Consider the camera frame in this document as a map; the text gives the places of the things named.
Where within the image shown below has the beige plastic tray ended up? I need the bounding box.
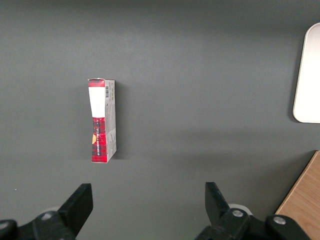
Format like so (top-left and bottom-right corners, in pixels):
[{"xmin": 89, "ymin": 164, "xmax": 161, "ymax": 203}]
[{"xmin": 292, "ymin": 22, "xmax": 320, "ymax": 124}]

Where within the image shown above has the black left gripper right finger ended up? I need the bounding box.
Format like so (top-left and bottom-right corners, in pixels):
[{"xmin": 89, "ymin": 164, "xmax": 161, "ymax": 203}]
[{"xmin": 194, "ymin": 181, "xmax": 312, "ymax": 240}]

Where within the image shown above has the wooden drawer cabinet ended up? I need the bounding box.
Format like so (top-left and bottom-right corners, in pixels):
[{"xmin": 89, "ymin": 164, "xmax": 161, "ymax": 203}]
[{"xmin": 274, "ymin": 149, "xmax": 320, "ymax": 240}]

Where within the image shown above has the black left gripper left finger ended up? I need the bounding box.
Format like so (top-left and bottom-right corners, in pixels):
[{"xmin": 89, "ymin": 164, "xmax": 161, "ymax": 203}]
[{"xmin": 0, "ymin": 183, "xmax": 94, "ymax": 240}]

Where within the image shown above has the red plaid cardboard box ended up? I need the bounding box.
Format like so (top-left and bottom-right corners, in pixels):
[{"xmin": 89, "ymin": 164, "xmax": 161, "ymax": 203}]
[{"xmin": 87, "ymin": 77, "xmax": 118, "ymax": 164}]

